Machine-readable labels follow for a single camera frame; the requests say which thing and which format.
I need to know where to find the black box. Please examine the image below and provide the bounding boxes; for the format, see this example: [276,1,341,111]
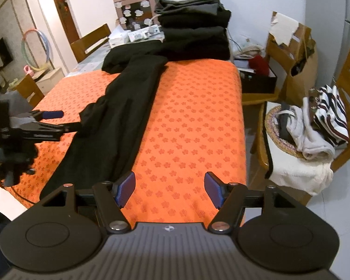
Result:
[234,60,278,94]

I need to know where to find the white power strip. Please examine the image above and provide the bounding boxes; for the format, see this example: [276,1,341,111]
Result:
[128,26,161,42]

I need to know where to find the black pants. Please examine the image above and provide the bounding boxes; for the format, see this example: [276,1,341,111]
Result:
[39,55,168,200]

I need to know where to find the round woven mat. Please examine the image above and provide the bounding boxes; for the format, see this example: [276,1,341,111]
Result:
[264,106,308,159]

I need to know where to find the brown wooden door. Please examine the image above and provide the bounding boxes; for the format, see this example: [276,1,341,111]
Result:
[48,0,81,46]

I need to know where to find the striped cloth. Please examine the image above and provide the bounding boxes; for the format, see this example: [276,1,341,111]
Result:
[313,84,350,147]

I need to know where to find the orange floral table mat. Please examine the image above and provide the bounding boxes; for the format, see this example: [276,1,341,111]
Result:
[6,60,248,228]

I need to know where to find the water dispenser with stickers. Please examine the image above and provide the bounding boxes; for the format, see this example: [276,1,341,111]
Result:
[111,0,163,32]

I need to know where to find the white cloth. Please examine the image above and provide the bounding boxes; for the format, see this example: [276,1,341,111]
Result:
[269,13,300,46]

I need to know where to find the red item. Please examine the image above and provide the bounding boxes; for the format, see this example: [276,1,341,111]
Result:
[248,55,269,76]

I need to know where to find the white tissue box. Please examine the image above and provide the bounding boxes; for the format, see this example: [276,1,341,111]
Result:
[108,31,130,48]

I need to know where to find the black folded clothes stack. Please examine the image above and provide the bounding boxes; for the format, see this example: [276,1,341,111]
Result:
[159,25,231,62]

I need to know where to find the black cable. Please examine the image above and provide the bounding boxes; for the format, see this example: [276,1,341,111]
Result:
[0,181,37,209]

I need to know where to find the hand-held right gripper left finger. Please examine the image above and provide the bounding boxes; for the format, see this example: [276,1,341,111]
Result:
[36,171,136,234]

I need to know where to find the black wall television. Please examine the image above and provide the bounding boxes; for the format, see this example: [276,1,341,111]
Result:
[0,37,13,67]

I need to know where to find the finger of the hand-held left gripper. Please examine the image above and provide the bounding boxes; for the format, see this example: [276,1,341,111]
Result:
[32,110,64,121]
[20,122,84,142]

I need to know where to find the brown cardboard box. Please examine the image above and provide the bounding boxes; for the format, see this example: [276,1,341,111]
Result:
[242,11,312,105]

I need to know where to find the beige low cabinet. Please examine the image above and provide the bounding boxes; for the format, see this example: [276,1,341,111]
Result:
[32,67,65,94]

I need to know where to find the black folded garment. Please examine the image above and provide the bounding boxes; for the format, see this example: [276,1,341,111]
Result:
[101,39,164,74]

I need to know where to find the white towel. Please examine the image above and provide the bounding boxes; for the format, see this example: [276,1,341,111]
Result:
[278,96,336,160]

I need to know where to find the brown paper bag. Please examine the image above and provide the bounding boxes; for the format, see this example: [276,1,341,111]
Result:
[286,23,319,119]

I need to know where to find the multicolour hula hoop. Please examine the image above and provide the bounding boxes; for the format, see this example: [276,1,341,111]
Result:
[20,29,53,71]

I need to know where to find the dark olive folded garment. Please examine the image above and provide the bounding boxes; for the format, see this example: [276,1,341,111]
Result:
[154,0,231,27]

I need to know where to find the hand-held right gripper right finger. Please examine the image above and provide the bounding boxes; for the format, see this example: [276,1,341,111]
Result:
[205,172,302,234]

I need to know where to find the grey cloth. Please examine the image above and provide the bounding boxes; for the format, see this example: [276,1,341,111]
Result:
[1,91,33,117]

